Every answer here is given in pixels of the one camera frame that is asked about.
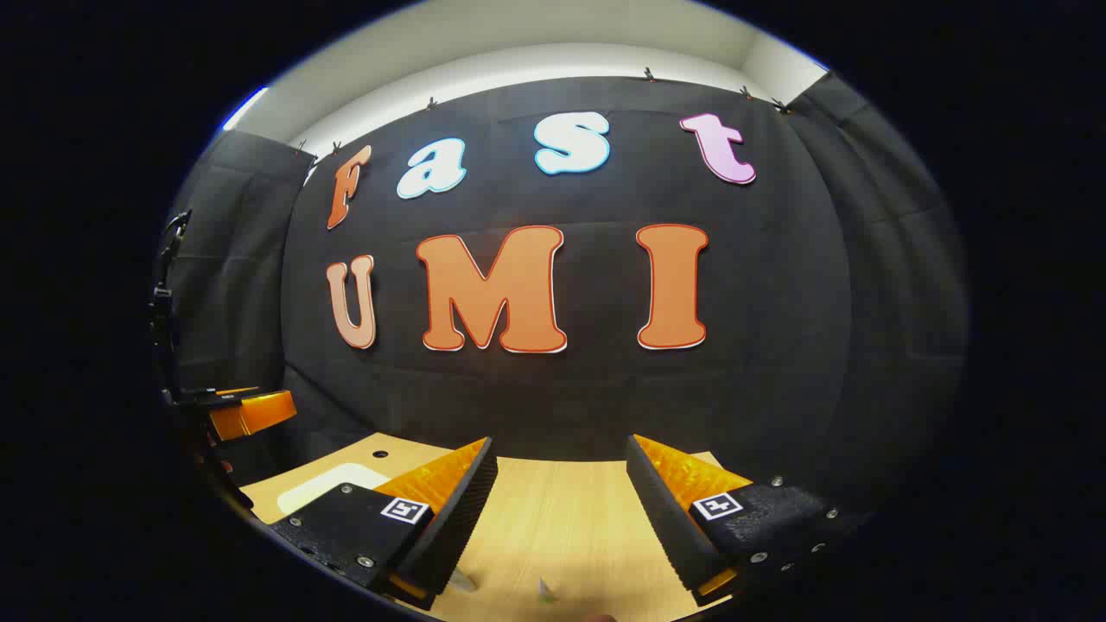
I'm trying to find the pale yellow suitcase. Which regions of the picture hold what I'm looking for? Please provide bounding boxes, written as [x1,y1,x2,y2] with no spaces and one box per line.
[276,462,391,517]

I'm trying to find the black backdrop cloth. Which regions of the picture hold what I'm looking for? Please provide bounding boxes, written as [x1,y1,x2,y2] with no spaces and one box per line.
[160,76,969,519]

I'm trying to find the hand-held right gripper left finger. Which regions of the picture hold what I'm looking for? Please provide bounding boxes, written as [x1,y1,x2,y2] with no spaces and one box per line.
[270,436,499,610]

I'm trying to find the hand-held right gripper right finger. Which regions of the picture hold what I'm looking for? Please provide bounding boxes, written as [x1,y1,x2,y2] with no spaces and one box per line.
[626,434,865,606]

